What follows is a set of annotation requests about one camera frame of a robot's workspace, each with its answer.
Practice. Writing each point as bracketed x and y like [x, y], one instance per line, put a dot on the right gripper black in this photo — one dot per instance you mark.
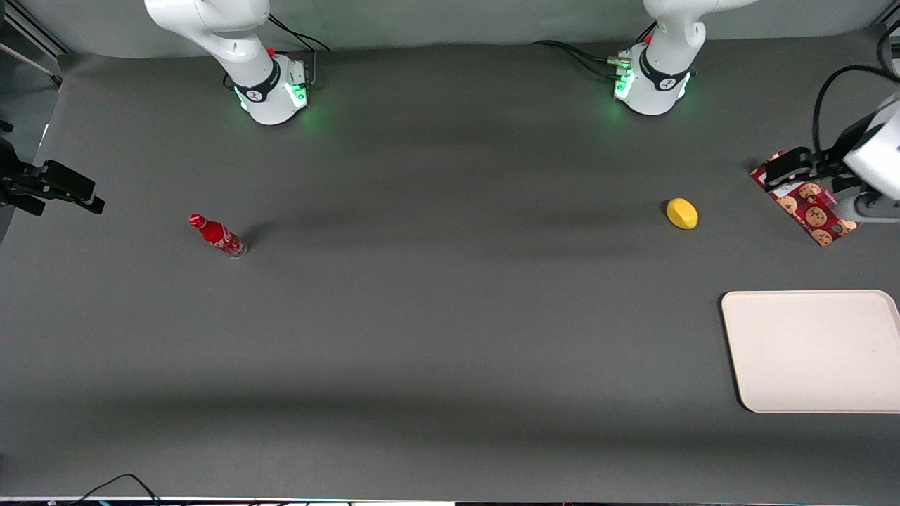
[15, 178]

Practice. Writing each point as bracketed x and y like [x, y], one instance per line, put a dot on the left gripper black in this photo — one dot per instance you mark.
[832, 159]

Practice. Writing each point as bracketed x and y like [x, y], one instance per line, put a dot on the red cookie box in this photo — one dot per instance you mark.
[808, 211]

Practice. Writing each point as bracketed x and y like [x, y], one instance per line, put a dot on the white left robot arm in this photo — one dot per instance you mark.
[664, 49]

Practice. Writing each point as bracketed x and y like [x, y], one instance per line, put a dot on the beige plastic tray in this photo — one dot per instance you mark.
[815, 351]

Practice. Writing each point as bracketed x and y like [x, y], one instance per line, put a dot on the yellow lemon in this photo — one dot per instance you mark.
[682, 213]

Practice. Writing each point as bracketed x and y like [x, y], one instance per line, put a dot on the red cola bottle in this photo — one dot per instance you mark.
[219, 237]

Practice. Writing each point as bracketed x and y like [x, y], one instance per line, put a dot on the dark grey table mat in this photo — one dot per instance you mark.
[422, 316]

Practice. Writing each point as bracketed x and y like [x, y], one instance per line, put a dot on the aluminium frame profile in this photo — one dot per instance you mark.
[31, 39]

